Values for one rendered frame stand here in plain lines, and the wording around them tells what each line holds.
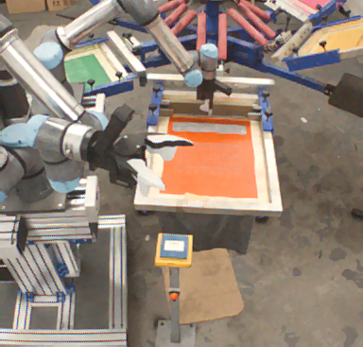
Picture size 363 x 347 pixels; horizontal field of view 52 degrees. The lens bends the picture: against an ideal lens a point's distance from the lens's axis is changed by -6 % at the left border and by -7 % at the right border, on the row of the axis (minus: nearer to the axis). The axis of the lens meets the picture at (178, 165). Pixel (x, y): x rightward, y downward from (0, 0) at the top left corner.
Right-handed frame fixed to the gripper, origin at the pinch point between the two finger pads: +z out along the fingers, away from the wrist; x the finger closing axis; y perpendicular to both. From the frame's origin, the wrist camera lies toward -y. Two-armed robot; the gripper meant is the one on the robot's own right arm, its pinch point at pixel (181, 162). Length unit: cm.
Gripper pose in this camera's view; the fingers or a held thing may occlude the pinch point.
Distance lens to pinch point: 74.9
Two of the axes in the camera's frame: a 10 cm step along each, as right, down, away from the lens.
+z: 9.3, 2.5, -2.5
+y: -0.5, 7.9, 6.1
